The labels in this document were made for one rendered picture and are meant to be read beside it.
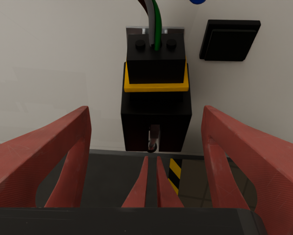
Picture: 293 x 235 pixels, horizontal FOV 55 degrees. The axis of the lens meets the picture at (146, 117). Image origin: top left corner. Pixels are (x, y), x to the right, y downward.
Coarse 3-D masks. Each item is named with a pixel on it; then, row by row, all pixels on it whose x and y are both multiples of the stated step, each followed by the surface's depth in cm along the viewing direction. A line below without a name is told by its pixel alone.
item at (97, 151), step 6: (90, 150) 44; (96, 150) 44; (102, 150) 45; (108, 150) 45; (138, 156) 45; (144, 156) 45; (150, 156) 45; (156, 156) 46; (162, 156) 46; (168, 156) 46; (174, 156) 46; (180, 156) 46; (186, 156) 46; (192, 156) 46; (198, 156) 46
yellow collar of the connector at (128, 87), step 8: (184, 72) 16; (128, 80) 16; (184, 80) 16; (128, 88) 16; (136, 88) 16; (144, 88) 16; (152, 88) 16; (160, 88) 16; (168, 88) 16; (176, 88) 16; (184, 88) 16
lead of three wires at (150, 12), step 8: (144, 0) 12; (152, 0) 12; (144, 8) 13; (152, 8) 12; (152, 16) 13; (160, 16) 13; (152, 24) 13; (160, 24) 13; (152, 32) 14; (160, 32) 14; (152, 40) 14; (160, 40) 14
